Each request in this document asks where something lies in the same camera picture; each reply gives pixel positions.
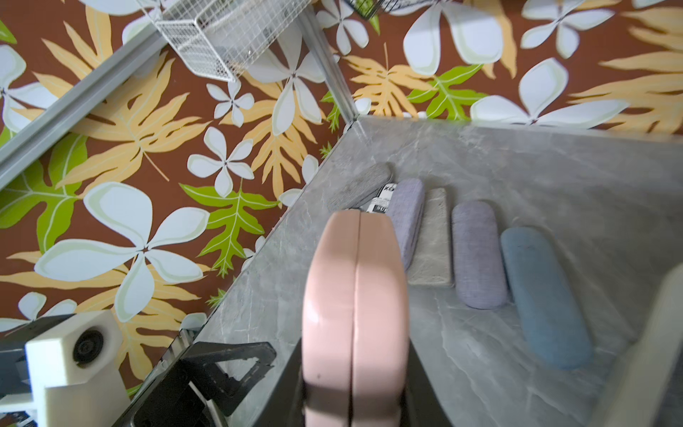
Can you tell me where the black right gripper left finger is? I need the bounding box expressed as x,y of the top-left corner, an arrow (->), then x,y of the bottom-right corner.
254,341 -> 304,427

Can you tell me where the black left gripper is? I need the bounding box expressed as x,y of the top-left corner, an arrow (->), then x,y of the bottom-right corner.
114,342 -> 277,426

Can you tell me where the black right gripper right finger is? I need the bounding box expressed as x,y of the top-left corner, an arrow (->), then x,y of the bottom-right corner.
402,343 -> 453,427

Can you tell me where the pink glasses case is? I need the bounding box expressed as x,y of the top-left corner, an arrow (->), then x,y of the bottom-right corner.
302,210 -> 409,426

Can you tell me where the grey stone block case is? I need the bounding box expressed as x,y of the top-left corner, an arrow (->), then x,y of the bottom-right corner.
407,188 -> 453,288

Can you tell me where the purple fabric glasses case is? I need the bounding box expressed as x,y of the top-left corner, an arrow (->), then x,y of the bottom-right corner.
452,200 -> 509,310

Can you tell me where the lilac fabric glasses case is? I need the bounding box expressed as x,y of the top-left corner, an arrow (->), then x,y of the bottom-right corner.
386,178 -> 425,270

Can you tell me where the cream plastic storage box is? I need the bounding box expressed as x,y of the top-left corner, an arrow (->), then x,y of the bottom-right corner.
588,264 -> 682,426

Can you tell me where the light blue fabric glasses case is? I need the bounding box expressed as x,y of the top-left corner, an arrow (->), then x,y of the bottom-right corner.
501,227 -> 593,370

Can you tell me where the dark grey glasses case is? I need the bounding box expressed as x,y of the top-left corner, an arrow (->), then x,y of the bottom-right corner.
327,162 -> 393,212

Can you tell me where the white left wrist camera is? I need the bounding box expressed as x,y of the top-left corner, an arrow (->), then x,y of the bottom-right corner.
25,311 -> 130,426

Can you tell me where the white wire basket left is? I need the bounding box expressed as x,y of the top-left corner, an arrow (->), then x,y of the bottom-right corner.
137,0 -> 311,82

